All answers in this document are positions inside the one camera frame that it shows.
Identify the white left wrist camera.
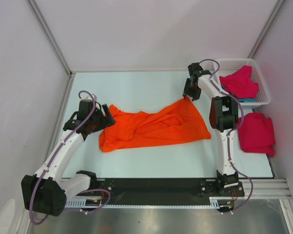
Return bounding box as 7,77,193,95
82,94,97,101

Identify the white slotted cable duct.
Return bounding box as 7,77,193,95
65,195,233,210

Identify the pink t shirt in basket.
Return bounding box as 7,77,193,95
220,65,259,99

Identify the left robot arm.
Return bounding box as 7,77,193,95
21,99,116,216

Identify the right aluminium corner post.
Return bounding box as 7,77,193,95
248,0,287,59

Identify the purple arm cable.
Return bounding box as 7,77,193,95
29,90,112,225
200,58,253,215

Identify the aluminium corner post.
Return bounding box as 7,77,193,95
248,0,287,59
26,0,72,77

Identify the teal t shirt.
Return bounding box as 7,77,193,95
221,85,256,103

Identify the orange t shirt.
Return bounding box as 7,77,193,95
99,97,211,153

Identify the aluminium front rail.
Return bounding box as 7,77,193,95
25,177,293,198

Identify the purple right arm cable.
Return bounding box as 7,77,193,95
200,58,253,215

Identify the left aluminium corner post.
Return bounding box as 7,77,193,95
26,0,72,77

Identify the white plastic basket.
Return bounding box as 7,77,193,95
214,58,271,108

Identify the folded pink t shirt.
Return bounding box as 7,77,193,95
238,113,275,157

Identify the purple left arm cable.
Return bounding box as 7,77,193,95
29,90,112,225

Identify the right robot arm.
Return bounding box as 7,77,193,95
183,62,239,196

